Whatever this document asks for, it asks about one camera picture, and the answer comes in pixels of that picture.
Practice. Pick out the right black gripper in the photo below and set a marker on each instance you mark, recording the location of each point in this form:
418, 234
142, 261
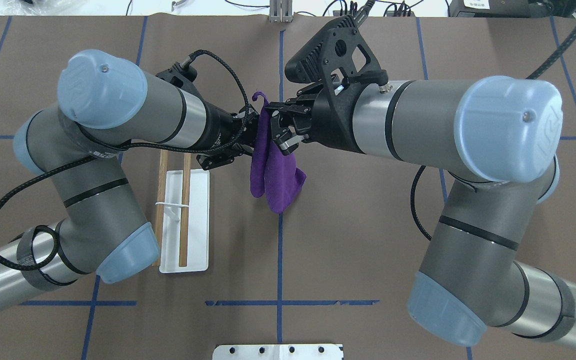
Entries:
334, 119

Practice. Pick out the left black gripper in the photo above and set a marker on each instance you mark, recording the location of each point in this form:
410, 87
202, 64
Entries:
219, 124

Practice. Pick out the purple microfiber towel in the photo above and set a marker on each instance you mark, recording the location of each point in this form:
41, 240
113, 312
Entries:
272, 174

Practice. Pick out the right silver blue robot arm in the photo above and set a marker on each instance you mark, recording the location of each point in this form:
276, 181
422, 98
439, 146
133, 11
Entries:
497, 137

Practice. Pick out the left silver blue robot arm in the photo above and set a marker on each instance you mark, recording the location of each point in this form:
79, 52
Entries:
105, 106

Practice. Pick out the lower wooden rack rod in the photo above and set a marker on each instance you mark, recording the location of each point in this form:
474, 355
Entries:
163, 165

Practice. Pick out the white towel rack base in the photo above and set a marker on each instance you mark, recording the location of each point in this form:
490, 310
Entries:
185, 227

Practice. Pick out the black computer box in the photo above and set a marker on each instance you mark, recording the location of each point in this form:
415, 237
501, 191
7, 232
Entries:
527, 9

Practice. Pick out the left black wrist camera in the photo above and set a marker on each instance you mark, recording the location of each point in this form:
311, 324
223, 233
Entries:
180, 76

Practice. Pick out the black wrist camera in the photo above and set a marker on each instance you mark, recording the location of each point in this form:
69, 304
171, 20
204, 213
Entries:
180, 76
337, 45

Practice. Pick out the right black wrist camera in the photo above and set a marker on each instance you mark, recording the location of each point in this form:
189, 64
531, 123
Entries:
337, 45

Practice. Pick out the aluminium frame post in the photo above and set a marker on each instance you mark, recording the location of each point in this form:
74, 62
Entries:
281, 11

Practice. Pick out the white camera stand base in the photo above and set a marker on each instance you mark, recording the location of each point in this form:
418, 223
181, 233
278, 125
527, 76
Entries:
295, 351

